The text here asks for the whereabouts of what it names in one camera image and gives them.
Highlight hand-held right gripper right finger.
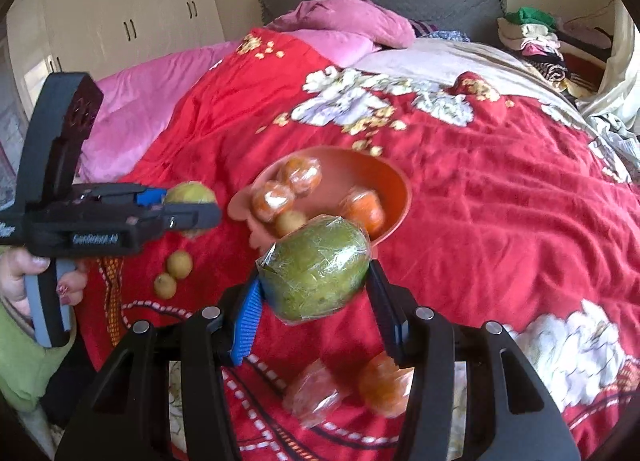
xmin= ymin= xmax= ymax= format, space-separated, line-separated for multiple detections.
xmin=367 ymin=260 xmax=583 ymax=461

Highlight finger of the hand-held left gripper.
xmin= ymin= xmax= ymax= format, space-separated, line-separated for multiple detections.
xmin=136 ymin=188 xmax=168 ymax=207
xmin=129 ymin=204 xmax=222 ymax=238

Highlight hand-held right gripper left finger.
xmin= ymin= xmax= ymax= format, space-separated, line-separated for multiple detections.
xmin=54 ymin=280 xmax=264 ymax=461

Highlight small green fruit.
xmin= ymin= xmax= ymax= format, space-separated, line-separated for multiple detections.
xmin=164 ymin=182 xmax=218 ymax=240

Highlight small yellow-green fruit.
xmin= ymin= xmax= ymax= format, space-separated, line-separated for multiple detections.
xmin=153 ymin=273 xmax=178 ymax=300
xmin=166 ymin=250 xmax=194 ymax=279

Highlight small orange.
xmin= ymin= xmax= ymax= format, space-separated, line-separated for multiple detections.
xmin=278 ymin=155 xmax=323 ymax=198
xmin=250 ymin=181 xmax=297 ymax=223

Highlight large orange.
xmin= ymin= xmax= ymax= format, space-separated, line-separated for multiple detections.
xmin=357 ymin=351 xmax=416 ymax=419
xmin=341 ymin=188 xmax=387 ymax=242

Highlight large green fruit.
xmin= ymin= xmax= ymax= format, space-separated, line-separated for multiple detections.
xmin=256 ymin=215 xmax=373 ymax=326

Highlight brown round fruit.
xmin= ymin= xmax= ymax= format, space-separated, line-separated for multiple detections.
xmin=274 ymin=210 xmax=307 ymax=238

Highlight reddish fruit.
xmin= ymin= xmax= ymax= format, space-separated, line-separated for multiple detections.
xmin=282 ymin=358 xmax=351 ymax=429

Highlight pink plastic bowl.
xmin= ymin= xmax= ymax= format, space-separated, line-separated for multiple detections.
xmin=227 ymin=146 xmax=413 ymax=249

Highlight person's left forearm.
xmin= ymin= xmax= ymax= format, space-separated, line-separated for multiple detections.
xmin=0 ymin=301 xmax=76 ymax=412

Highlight person's left hand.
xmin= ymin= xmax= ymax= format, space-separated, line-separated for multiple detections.
xmin=0 ymin=251 xmax=88 ymax=317

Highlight pink quilt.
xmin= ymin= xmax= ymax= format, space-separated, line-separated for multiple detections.
xmin=77 ymin=41 xmax=241 ymax=182

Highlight red floral blanket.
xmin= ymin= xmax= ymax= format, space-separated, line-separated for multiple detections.
xmin=75 ymin=28 xmax=640 ymax=461

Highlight beige fluffy rug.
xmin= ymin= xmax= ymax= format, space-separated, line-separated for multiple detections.
xmin=15 ymin=408 xmax=66 ymax=459

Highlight flat pink pillow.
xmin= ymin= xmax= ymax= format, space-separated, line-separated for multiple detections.
xmin=280 ymin=28 xmax=383 ymax=69

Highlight large pink pillow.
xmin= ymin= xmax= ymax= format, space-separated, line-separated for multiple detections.
xmin=267 ymin=0 xmax=416 ymax=49

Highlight beige bed sheet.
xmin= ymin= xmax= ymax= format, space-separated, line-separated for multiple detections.
xmin=352 ymin=38 xmax=581 ymax=112

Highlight crumpled white clothes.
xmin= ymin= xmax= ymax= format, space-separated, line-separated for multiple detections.
xmin=582 ymin=111 xmax=640 ymax=182

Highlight pile of folded clothes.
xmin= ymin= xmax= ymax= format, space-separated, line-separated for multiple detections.
xmin=497 ymin=6 xmax=616 ymax=92

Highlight cream curtain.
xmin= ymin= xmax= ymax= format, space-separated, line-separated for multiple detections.
xmin=575 ymin=0 xmax=640 ymax=117

